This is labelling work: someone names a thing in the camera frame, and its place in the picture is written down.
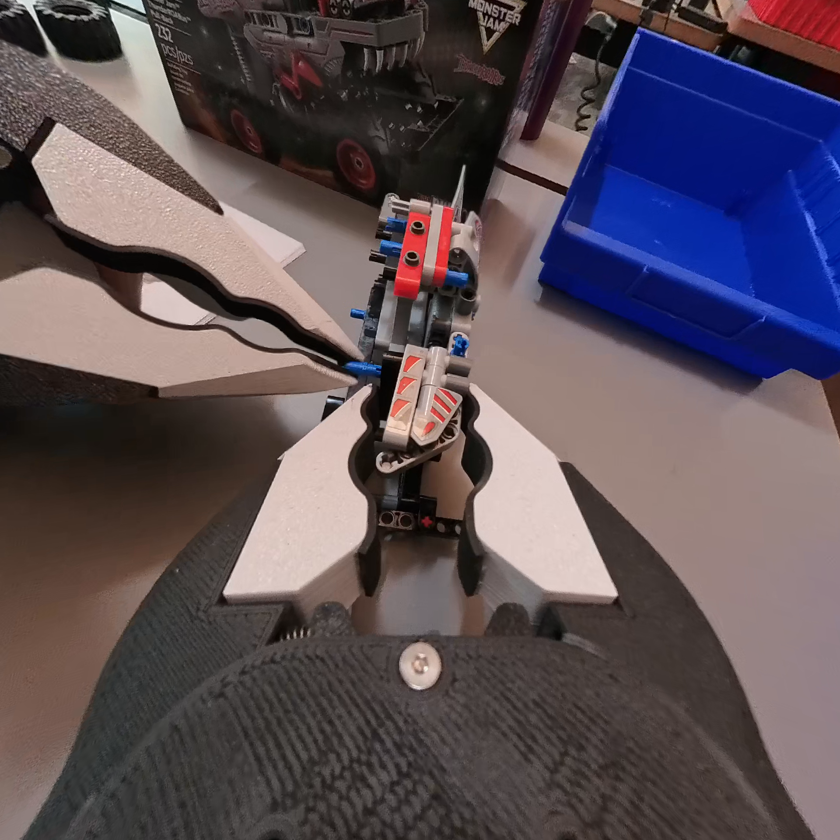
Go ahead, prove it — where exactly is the maroon cylinder post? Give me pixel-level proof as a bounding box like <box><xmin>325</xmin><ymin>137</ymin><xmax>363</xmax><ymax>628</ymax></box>
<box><xmin>520</xmin><ymin>0</ymin><xmax>595</xmax><ymax>140</ymax></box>

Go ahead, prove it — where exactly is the black toy set box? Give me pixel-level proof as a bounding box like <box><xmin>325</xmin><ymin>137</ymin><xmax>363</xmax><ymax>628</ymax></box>
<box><xmin>141</xmin><ymin>0</ymin><xmax>546</xmax><ymax>207</ymax></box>

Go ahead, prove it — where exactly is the white paper booklet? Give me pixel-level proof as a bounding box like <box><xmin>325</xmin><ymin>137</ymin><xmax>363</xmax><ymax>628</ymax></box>
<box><xmin>141</xmin><ymin>213</ymin><xmax>307</xmax><ymax>327</ymax></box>

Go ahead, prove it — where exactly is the grey red toy brick truck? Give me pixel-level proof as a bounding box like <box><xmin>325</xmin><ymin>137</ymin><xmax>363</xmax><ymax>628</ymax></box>
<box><xmin>323</xmin><ymin>164</ymin><xmax>487</xmax><ymax>542</ymax></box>

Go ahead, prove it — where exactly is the black toy tyre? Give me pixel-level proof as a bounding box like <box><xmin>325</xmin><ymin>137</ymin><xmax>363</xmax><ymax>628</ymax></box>
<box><xmin>34</xmin><ymin>0</ymin><xmax>124</xmax><ymax>61</ymax></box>
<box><xmin>0</xmin><ymin>0</ymin><xmax>48</xmax><ymax>56</ymax></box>

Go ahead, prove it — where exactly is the red ribbed basket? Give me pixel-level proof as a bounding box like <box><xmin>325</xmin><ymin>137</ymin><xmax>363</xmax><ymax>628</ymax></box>
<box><xmin>738</xmin><ymin>0</ymin><xmax>840</xmax><ymax>34</ymax></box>

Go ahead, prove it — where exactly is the blue plastic storage bin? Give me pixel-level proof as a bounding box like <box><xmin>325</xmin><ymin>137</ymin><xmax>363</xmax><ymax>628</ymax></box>
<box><xmin>538</xmin><ymin>28</ymin><xmax>840</xmax><ymax>380</ymax></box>

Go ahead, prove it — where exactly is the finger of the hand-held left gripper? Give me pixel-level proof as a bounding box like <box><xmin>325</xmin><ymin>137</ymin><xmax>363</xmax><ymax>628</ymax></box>
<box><xmin>0</xmin><ymin>200</ymin><xmax>361</xmax><ymax>401</ymax></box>
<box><xmin>28</xmin><ymin>121</ymin><xmax>364</xmax><ymax>368</ymax></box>

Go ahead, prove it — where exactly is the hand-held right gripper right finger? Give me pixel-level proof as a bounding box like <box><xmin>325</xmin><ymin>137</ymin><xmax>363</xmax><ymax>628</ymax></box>
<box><xmin>458</xmin><ymin>384</ymin><xmax>621</xmax><ymax>621</ymax></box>

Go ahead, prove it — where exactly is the wooden background table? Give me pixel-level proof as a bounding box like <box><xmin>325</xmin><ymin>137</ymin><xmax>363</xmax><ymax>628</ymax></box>
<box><xmin>591</xmin><ymin>0</ymin><xmax>840</xmax><ymax>73</ymax></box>

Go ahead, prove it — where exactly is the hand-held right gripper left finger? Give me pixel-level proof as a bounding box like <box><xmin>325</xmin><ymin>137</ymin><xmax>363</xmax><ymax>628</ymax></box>
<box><xmin>222</xmin><ymin>384</ymin><xmax>383</xmax><ymax>608</ymax></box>

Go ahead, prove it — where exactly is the coiled black cable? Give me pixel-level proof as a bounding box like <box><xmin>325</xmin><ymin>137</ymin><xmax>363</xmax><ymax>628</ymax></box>
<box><xmin>572</xmin><ymin>39</ymin><xmax>608</xmax><ymax>135</ymax></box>

